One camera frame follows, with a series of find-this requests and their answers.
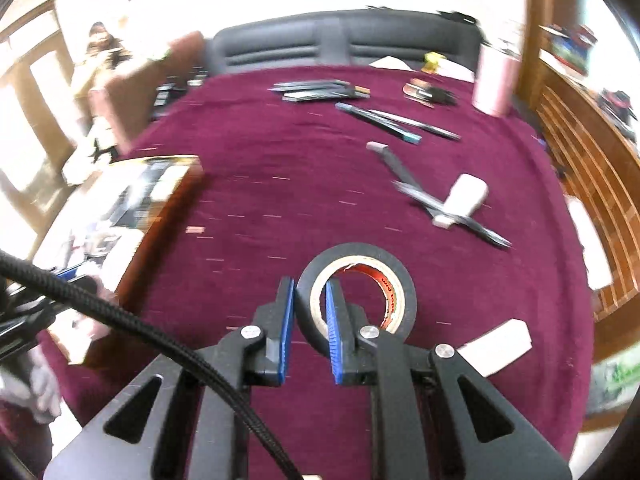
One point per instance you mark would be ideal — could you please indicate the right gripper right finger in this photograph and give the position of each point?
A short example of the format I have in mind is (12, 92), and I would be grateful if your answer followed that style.
(353, 343)

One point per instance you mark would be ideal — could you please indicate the burgundy bedspread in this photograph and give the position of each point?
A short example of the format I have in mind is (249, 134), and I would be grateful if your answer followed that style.
(285, 181)

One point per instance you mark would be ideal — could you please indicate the black marker gold cap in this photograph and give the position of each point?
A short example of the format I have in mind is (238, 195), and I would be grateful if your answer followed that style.
(327, 94)

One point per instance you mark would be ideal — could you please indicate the flat white card box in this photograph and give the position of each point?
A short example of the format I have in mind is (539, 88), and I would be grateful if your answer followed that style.
(498, 348)

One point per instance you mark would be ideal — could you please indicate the clear ballpoint pen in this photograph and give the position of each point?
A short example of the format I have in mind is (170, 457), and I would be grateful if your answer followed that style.
(425, 199)

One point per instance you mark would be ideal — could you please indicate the thin black pen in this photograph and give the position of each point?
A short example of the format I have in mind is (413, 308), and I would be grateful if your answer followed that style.
(308, 85)

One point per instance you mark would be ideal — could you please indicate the white gold-rimmed storage box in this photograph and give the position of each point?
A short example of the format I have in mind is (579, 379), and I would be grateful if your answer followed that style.
(115, 225)

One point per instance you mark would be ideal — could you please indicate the person in beige coat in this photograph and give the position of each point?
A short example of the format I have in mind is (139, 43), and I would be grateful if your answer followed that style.
(103, 60)

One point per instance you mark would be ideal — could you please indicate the pink thermos bottle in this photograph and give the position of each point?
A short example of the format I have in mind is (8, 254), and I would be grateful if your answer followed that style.
(495, 78)

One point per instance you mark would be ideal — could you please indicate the black leather headboard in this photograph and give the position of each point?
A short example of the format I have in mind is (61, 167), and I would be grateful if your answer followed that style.
(352, 37)

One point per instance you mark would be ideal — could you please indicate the yellow object on headboard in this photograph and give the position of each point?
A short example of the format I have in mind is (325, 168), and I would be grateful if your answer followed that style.
(432, 62)

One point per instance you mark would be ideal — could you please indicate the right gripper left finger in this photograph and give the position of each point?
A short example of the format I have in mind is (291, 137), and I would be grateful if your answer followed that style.
(276, 320)

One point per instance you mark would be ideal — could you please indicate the brown armchair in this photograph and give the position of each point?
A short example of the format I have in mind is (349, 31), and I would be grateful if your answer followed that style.
(128, 99)

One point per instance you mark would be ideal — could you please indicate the white gloved left hand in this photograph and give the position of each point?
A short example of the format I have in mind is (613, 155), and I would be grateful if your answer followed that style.
(28, 381)

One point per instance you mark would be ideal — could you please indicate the long black marker white caps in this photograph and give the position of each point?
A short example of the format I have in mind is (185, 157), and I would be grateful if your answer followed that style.
(397, 168)

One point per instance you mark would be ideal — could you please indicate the black marker teal cap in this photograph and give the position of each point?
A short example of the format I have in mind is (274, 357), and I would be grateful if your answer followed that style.
(379, 122)

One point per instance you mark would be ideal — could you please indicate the key bunch black fob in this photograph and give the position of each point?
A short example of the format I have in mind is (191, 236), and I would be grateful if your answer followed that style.
(421, 91)

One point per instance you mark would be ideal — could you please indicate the wooden cabinet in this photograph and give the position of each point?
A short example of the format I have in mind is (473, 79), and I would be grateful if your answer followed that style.
(602, 170)

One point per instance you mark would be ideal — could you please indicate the small white bottle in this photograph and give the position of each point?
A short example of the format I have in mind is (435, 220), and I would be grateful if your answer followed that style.
(466, 195)

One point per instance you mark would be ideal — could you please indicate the grey black pen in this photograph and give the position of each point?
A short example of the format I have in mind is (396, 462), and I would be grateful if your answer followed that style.
(437, 131)

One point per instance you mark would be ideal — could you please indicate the black tape roll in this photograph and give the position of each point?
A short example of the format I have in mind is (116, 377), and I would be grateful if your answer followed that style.
(370, 277)

